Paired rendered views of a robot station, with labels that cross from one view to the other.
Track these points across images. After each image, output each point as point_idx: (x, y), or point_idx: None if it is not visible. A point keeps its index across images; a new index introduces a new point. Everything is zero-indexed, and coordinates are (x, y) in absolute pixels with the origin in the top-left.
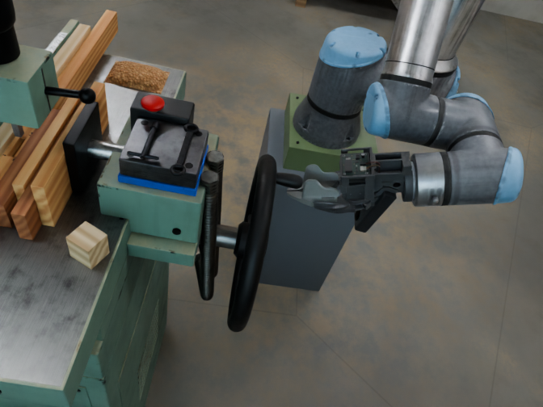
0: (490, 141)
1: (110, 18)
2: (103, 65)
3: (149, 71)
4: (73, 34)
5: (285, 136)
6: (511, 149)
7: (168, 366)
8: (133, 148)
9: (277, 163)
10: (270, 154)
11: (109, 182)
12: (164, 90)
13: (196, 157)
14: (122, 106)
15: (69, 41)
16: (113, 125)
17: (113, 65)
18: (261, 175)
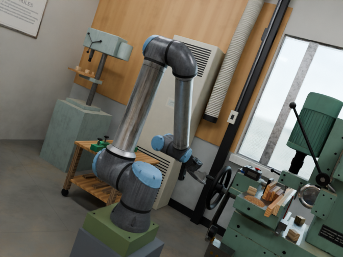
0: (170, 136)
1: (269, 206)
2: (266, 208)
3: (251, 196)
4: (280, 204)
5: (145, 241)
6: (170, 134)
7: None
8: (260, 171)
9: (154, 242)
10: (155, 247)
11: (262, 179)
12: (245, 195)
13: (247, 165)
14: (258, 198)
15: (281, 203)
16: (260, 197)
17: (263, 207)
18: (228, 167)
